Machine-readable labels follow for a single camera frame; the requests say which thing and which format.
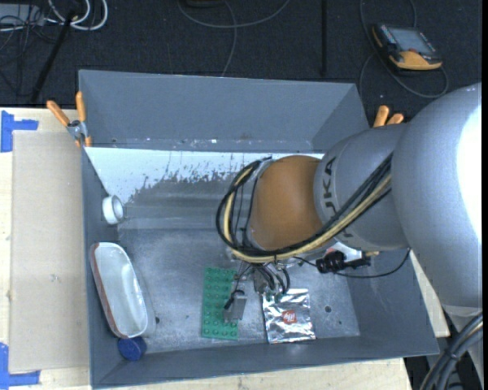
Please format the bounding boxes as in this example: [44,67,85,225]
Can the dark green flat block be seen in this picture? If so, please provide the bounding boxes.
[200,266,240,342]

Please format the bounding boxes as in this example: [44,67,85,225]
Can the silver foil packet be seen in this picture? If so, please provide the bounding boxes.
[261,288,317,345]

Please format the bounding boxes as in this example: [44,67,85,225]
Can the grey metal bin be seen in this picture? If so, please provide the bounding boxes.
[77,69,441,389]

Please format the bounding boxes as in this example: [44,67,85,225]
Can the blue round cap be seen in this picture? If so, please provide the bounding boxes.
[117,336,148,362]

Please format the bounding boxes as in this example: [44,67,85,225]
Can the white oval tray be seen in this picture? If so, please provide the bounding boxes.
[89,240,156,340]

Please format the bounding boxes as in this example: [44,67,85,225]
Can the white cup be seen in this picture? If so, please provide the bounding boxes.
[101,194,128,226]

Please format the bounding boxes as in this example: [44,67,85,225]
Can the brown cardboard board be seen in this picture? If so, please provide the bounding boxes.
[7,130,91,374]

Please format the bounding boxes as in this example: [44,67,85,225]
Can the black cylinder on white bracket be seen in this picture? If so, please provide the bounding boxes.
[315,241,372,275]

